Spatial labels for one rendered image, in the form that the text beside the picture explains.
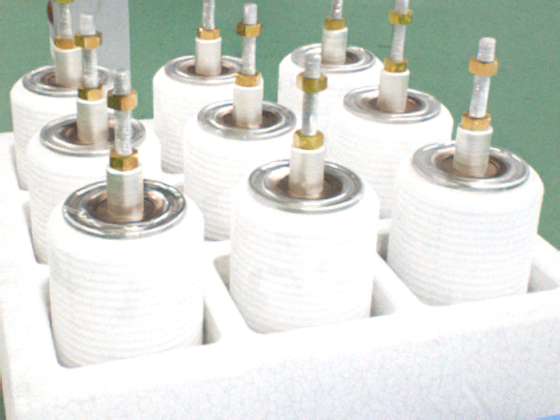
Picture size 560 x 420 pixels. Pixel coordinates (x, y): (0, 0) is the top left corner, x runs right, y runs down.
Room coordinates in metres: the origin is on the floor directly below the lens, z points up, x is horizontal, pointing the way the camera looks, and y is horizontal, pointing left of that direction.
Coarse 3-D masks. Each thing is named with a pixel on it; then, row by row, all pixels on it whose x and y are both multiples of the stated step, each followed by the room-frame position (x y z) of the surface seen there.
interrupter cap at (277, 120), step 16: (208, 112) 0.66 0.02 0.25; (224, 112) 0.66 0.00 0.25; (272, 112) 0.66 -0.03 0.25; (288, 112) 0.66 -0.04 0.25; (208, 128) 0.63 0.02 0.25; (224, 128) 0.63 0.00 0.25; (240, 128) 0.63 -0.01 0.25; (256, 128) 0.63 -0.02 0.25; (272, 128) 0.63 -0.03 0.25; (288, 128) 0.63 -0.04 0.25
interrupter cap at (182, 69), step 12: (180, 60) 0.78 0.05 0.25; (192, 60) 0.78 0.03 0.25; (228, 60) 0.78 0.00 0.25; (240, 60) 0.78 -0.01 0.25; (168, 72) 0.75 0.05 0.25; (180, 72) 0.75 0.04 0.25; (192, 72) 0.76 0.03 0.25; (228, 72) 0.76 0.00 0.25; (192, 84) 0.73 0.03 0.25; (204, 84) 0.73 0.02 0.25; (216, 84) 0.73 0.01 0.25
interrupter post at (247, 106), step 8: (240, 88) 0.64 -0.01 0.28; (248, 88) 0.64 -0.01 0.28; (256, 88) 0.64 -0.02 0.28; (240, 96) 0.64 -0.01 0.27; (248, 96) 0.64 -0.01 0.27; (256, 96) 0.64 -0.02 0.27; (240, 104) 0.64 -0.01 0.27; (248, 104) 0.64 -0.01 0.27; (256, 104) 0.64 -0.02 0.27; (232, 112) 0.65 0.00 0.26; (240, 112) 0.64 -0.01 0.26; (248, 112) 0.64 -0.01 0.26; (256, 112) 0.64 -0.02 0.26; (232, 120) 0.65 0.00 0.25; (240, 120) 0.64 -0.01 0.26; (248, 120) 0.64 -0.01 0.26; (256, 120) 0.64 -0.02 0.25
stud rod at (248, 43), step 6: (246, 6) 0.65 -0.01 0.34; (252, 6) 0.65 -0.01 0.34; (246, 12) 0.65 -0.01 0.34; (252, 12) 0.65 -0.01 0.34; (246, 18) 0.65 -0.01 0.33; (252, 18) 0.65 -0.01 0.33; (246, 42) 0.65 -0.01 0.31; (252, 42) 0.65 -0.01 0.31; (246, 48) 0.65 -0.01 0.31; (252, 48) 0.65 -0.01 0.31; (246, 54) 0.65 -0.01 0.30; (252, 54) 0.65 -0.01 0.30; (246, 60) 0.65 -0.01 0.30; (252, 60) 0.65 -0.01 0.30; (246, 66) 0.65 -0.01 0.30; (252, 66) 0.65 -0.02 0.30; (246, 72) 0.65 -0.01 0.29; (252, 72) 0.65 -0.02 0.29
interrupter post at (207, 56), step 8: (200, 40) 0.76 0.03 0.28; (208, 40) 0.75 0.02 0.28; (216, 40) 0.76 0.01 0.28; (200, 48) 0.75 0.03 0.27; (208, 48) 0.75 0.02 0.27; (216, 48) 0.76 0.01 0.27; (200, 56) 0.75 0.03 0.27; (208, 56) 0.75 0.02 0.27; (216, 56) 0.76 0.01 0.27; (200, 64) 0.75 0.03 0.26; (208, 64) 0.75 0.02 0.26; (216, 64) 0.76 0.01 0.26; (200, 72) 0.75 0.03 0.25; (208, 72) 0.75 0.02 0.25; (216, 72) 0.76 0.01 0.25
